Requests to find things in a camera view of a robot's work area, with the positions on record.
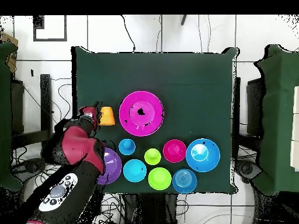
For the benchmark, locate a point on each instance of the orange cup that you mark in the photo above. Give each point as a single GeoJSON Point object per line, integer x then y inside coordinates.
{"type": "Point", "coordinates": [107, 117]}

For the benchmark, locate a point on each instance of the large pink bowl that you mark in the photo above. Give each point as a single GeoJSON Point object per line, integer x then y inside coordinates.
{"type": "Point", "coordinates": [130, 126]}

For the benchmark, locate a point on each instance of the large purple bowl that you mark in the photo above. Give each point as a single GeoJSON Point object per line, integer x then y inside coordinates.
{"type": "Point", "coordinates": [114, 168]}

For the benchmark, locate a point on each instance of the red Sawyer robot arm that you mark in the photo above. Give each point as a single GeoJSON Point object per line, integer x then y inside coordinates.
{"type": "Point", "coordinates": [77, 144]}

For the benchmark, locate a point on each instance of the blue cup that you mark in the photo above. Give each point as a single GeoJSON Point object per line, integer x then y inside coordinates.
{"type": "Point", "coordinates": [126, 147]}

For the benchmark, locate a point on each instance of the dark grey machine base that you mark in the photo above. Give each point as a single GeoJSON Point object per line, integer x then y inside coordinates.
{"type": "Point", "coordinates": [35, 166]}
{"type": "Point", "coordinates": [247, 169]}

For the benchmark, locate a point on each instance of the small cyan bowl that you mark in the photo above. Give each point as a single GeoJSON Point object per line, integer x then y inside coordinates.
{"type": "Point", "coordinates": [134, 171]}

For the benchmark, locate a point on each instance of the green cup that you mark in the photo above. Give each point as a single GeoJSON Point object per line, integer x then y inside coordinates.
{"type": "Point", "coordinates": [152, 157]}

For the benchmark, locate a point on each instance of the green cloth side table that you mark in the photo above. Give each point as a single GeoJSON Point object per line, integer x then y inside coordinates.
{"type": "Point", "coordinates": [4, 116]}
{"type": "Point", "coordinates": [278, 116]}

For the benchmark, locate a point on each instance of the small red bowl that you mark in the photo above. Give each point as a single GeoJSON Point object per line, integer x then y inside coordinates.
{"type": "Point", "coordinates": [174, 151]}

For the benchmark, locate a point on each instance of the small green bowl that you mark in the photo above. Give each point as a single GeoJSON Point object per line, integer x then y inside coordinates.
{"type": "Point", "coordinates": [159, 178]}

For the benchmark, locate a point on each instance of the cardboard box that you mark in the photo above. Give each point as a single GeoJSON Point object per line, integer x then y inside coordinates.
{"type": "Point", "coordinates": [9, 38]}

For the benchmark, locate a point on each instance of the dark green tablecloth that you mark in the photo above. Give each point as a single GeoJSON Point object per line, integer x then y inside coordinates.
{"type": "Point", "coordinates": [186, 70]}

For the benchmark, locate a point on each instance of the small blue bowl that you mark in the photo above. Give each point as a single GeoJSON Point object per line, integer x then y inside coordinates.
{"type": "Point", "coordinates": [184, 181]}

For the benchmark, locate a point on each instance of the large blue bowl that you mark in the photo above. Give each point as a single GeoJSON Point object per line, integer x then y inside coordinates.
{"type": "Point", "coordinates": [210, 161]}

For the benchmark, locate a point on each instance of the white stacked boxes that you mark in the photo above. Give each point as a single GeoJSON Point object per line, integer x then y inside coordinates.
{"type": "Point", "coordinates": [296, 105]}

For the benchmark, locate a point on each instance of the black metal frame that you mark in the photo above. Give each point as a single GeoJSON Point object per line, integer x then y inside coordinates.
{"type": "Point", "coordinates": [254, 105]}
{"type": "Point", "coordinates": [46, 98]}

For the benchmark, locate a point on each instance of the black floor marker frame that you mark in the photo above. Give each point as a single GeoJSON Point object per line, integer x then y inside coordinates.
{"type": "Point", "coordinates": [38, 22]}

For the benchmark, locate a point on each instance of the black pedestal column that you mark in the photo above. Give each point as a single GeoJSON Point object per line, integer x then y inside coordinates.
{"type": "Point", "coordinates": [149, 210]}

